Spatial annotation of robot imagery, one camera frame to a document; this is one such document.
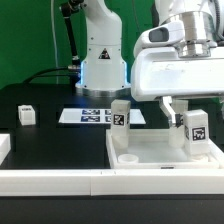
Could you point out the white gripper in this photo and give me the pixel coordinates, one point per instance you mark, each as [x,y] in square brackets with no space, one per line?
[160,73]

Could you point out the white square table top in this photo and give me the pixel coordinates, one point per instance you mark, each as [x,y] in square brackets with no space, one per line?
[150,149]

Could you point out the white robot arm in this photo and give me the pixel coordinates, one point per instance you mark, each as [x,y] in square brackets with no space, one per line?
[181,57]

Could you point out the sheet of fiducial markers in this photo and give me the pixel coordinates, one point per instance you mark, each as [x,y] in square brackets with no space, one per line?
[95,116]

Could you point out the white right fence wall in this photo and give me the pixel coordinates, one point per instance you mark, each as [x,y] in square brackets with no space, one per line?
[218,154]

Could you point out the white fence wall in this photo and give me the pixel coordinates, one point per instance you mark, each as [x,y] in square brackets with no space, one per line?
[218,154]
[110,182]
[5,146]

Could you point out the white front fence wall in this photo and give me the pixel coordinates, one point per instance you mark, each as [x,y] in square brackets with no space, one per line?
[110,182]

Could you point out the white left fence wall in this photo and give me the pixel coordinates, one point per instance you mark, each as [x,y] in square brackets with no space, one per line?
[5,146]

